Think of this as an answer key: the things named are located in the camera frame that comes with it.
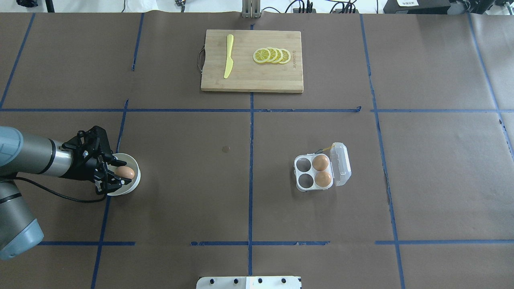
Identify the lemon slice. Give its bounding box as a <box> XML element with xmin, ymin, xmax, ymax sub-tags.
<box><xmin>272</xmin><ymin>48</ymin><xmax>283</xmax><ymax>63</ymax></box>
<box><xmin>266</xmin><ymin>47</ymin><xmax>275</xmax><ymax>63</ymax></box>
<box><xmin>278</xmin><ymin>49</ymin><xmax>291</xmax><ymax>64</ymax></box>
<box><xmin>252</xmin><ymin>48</ymin><xmax>271</xmax><ymax>63</ymax></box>

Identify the yellow plastic knife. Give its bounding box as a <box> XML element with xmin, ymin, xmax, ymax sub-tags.
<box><xmin>223</xmin><ymin>34</ymin><xmax>234</xmax><ymax>79</ymax></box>

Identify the white clear egg box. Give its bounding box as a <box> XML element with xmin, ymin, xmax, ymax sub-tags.
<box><xmin>293</xmin><ymin>142</ymin><xmax>352</xmax><ymax>192</ymax></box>

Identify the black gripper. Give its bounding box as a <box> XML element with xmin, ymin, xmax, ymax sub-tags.
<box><xmin>61</xmin><ymin>126</ymin><xmax>132</xmax><ymax>195</ymax></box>

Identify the white round bowl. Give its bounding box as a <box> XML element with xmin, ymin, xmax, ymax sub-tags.
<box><xmin>108</xmin><ymin>153</ymin><xmax>141</xmax><ymax>196</ymax></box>

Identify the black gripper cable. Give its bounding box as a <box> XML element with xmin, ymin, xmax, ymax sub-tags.
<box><xmin>12</xmin><ymin>176</ymin><xmax>107</xmax><ymax>203</ymax></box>

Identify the aluminium frame post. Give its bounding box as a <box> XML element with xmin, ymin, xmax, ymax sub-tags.
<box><xmin>242</xmin><ymin>0</ymin><xmax>262</xmax><ymax>18</ymax></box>

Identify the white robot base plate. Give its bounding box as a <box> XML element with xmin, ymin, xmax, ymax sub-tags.
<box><xmin>196</xmin><ymin>276</ymin><xmax>302</xmax><ymax>289</ymax></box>

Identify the brown egg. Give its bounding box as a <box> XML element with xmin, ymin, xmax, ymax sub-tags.
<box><xmin>312</xmin><ymin>154</ymin><xmax>329</xmax><ymax>171</ymax></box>
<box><xmin>314</xmin><ymin>171</ymin><xmax>332</xmax><ymax>188</ymax></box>
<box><xmin>114</xmin><ymin>166</ymin><xmax>136</xmax><ymax>179</ymax></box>

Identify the lemon slice front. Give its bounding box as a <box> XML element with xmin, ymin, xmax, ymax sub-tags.
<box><xmin>252</xmin><ymin>48</ymin><xmax>271</xmax><ymax>63</ymax></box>

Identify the wooden cutting board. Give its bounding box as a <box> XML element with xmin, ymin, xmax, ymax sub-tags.
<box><xmin>201</xmin><ymin>29</ymin><xmax>304</xmax><ymax>93</ymax></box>

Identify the lemon slice back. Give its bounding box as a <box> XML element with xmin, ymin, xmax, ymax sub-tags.
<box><xmin>278</xmin><ymin>49</ymin><xmax>291</xmax><ymax>64</ymax></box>

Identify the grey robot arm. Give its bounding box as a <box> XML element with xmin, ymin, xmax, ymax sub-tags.
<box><xmin>0</xmin><ymin>126</ymin><xmax>135</xmax><ymax>261</ymax></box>

